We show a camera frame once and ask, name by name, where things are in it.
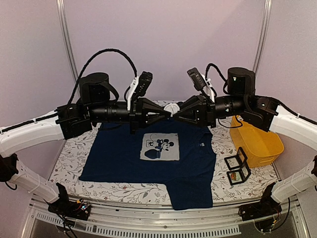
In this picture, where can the navy blue printed t-shirt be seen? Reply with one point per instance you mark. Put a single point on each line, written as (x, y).
(172, 153)

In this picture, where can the aluminium front rail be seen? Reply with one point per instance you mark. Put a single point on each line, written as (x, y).
(127, 220)

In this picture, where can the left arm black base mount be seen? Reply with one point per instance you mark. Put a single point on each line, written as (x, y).
(78, 209)

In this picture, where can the black display box orange brooch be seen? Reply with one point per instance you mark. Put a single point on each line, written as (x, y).
(239, 176)

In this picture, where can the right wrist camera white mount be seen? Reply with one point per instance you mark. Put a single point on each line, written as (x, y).
(202, 84)

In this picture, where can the right aluminium corner post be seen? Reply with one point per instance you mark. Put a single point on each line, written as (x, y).
(263, 35)

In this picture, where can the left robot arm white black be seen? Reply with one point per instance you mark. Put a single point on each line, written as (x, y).
(98, 102)

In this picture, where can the round white blue brooch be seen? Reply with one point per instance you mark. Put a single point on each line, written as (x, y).
(172, 108)

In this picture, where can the aluminium corner post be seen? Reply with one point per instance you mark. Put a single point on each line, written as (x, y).
(263, 35)
(66, 37)

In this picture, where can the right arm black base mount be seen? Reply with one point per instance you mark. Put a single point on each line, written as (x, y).
(265, 207)

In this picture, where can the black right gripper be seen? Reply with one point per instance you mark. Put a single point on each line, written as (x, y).
(203, 111)

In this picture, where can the floral patterned table mat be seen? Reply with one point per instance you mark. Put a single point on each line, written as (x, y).
(73, 156)

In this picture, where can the yellow plastic basket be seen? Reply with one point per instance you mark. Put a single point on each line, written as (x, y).
(262, 148)

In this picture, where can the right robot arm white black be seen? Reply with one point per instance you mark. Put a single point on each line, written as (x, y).
(262, 112)

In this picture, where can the left aluminium corner post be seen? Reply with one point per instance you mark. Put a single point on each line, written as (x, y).
(66, 37)

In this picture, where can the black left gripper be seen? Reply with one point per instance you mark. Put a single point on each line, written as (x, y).
(139, 114)

